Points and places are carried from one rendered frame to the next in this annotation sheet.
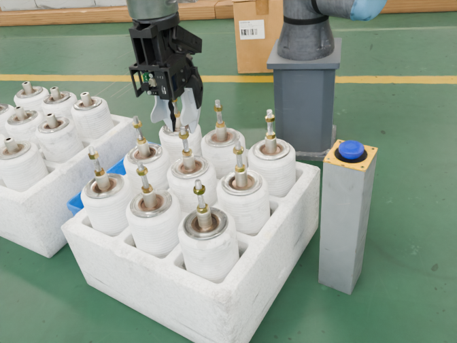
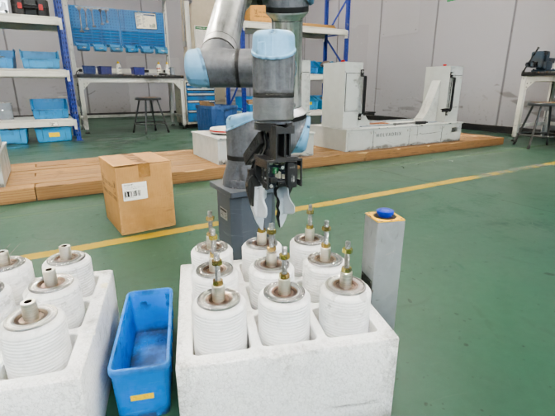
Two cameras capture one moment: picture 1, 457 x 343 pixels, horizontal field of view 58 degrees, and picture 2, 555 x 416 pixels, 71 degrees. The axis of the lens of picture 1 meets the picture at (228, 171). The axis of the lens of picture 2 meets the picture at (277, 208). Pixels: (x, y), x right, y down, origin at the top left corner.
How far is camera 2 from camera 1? 0.65 m
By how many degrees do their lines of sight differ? 46
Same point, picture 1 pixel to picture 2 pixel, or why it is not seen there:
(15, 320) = not seen: outside the picture
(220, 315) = (391, 356)
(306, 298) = not seen: hidden behind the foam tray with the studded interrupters
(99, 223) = (229, 340)
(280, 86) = (239, 212)
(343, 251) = (389, 295)
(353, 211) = (397, 255)
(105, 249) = (255, 359)
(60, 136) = (74, 290)
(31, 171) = (65, 338)
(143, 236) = (296, 323)
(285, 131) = not seen: hidden behind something
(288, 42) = (239, 177)
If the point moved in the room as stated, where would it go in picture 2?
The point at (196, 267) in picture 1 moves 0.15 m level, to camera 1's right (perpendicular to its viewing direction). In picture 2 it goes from (356, 324) to (393, 293)
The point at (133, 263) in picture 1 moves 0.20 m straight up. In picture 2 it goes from (296, 354) to (297, 245)
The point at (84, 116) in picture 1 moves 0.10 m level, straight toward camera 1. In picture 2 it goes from (75, 269) to (112, 277)
